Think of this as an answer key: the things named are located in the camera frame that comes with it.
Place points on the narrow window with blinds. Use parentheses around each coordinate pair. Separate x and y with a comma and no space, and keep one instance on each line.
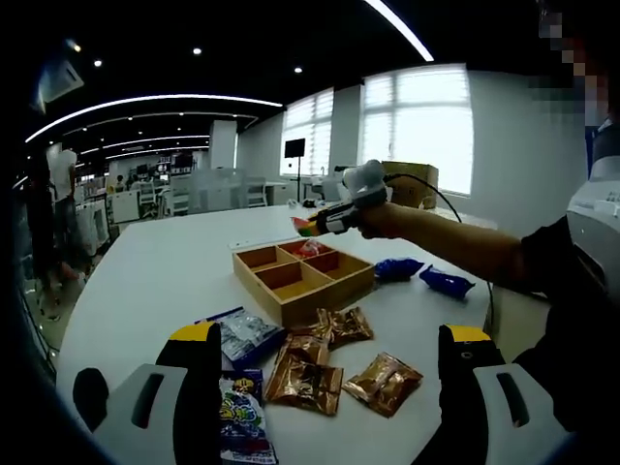
(308,133)

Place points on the brown cardboard box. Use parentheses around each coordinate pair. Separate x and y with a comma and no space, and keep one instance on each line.
(412,196)

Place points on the person's black shirt torso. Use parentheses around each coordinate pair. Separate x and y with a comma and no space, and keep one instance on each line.
(581,349)

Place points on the white table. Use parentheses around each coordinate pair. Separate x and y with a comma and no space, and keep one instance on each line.
(169,271)

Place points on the blue Oreo cookie pack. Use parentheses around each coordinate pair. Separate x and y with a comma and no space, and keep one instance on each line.
(448,283)
(397,269)

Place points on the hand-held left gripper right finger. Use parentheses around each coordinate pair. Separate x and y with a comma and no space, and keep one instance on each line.
(465,397)

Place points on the clear blue QQ candy packet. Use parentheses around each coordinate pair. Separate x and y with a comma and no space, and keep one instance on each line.
(247,334)

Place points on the white chest-worn device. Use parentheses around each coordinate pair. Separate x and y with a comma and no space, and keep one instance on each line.
(596,218)

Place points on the wooden divided container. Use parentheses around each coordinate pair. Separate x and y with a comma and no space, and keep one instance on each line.
(305,305)

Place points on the curved ceiling light strip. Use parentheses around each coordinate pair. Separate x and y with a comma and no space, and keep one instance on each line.
(145,100)

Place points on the person's right hand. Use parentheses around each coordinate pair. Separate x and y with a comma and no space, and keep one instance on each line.
(387,222)

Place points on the long white strip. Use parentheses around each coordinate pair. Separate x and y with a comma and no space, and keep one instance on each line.
(257,242)

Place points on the small black device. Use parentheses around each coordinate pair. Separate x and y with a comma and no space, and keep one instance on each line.
(310,203)

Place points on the straight ceiling light strip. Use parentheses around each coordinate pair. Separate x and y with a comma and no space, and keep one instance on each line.
(402,29)

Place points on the colourful QQ candy packet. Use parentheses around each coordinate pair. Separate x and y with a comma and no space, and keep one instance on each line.
(242,416)

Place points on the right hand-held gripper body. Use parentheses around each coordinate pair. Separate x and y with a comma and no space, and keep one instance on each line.
(365,184)

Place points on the black television on stand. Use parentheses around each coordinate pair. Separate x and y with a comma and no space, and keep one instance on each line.
(294,146)

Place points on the ceiling air conditioner unit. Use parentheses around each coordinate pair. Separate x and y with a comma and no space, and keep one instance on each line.
(62,82)

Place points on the black computer mouse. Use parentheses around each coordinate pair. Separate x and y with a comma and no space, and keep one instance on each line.
(91,398)

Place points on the wide window with blinds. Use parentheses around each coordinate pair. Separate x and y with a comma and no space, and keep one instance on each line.
(416,131)

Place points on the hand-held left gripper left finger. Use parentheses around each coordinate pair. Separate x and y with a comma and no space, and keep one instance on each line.
(194,397)

